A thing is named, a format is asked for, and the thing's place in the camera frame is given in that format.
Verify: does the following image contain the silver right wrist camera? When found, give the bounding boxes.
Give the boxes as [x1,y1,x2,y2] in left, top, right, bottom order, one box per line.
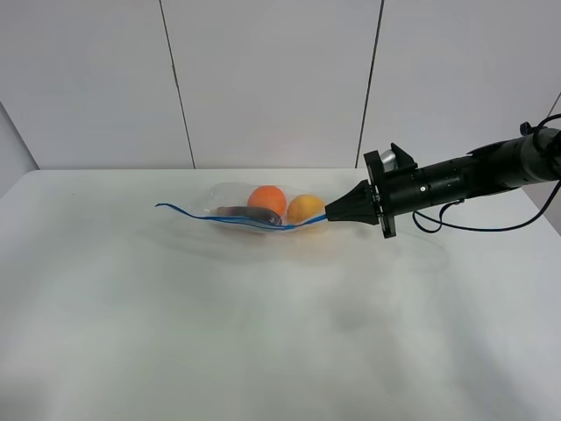
[380,149,399,172]

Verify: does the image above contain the clear zip bag blue seal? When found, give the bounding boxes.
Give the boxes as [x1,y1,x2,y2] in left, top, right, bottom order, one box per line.
[155,182,328,234]

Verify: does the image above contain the yellow pear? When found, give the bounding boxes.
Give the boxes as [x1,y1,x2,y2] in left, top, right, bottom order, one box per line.
[286,195,325,225]

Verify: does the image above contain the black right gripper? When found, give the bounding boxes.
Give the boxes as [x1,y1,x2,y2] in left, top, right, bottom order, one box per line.
[325,143,418,239]

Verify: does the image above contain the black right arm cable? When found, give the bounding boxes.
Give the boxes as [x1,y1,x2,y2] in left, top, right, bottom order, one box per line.
[411,112,561,233]

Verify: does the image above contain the purple eggplant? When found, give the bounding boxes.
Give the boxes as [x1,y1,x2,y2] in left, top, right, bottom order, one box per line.
[214,206,282,225]

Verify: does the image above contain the orange fruit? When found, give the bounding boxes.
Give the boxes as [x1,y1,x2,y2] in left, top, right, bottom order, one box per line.
[247,185,287,217]

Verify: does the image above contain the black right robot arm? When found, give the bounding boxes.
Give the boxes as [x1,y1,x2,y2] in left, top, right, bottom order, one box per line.
[325,123,560,238]

